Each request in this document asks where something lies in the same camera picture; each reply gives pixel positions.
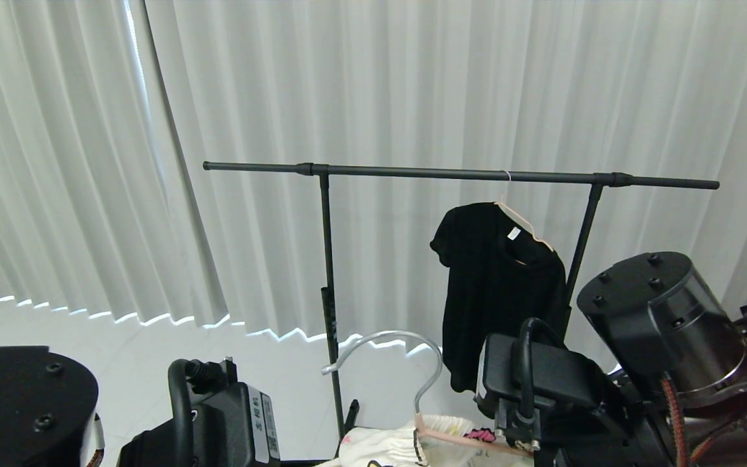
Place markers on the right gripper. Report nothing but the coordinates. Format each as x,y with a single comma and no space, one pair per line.
607,441

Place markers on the black t-shirt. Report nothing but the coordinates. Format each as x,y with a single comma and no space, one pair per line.
490,311

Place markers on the cream printed garment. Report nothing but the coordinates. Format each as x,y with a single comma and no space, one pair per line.
380,447

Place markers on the white curtain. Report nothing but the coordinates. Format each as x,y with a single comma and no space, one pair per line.
347,78

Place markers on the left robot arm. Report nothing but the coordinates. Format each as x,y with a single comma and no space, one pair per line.
17,408

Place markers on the pink clothes hanger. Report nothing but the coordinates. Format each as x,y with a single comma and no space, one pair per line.
399,333
530,231

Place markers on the black clothes rack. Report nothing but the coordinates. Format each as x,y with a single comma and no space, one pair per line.
412,172

